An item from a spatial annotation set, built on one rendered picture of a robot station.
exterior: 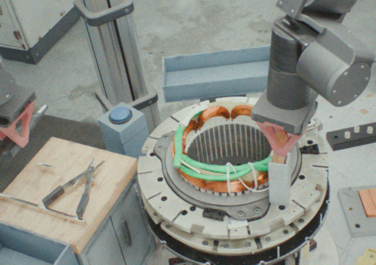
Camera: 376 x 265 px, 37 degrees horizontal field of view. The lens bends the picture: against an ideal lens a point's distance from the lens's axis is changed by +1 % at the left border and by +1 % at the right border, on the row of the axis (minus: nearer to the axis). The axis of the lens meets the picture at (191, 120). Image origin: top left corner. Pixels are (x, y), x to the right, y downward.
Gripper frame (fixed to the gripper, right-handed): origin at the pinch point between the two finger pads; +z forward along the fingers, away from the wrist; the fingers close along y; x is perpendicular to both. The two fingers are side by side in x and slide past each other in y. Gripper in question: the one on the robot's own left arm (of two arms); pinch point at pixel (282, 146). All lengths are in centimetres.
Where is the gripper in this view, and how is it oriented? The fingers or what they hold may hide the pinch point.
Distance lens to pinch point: 79.1
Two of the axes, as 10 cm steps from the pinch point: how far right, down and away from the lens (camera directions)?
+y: 4.6, -5.9, 6.6
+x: -8.9, -2.9, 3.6
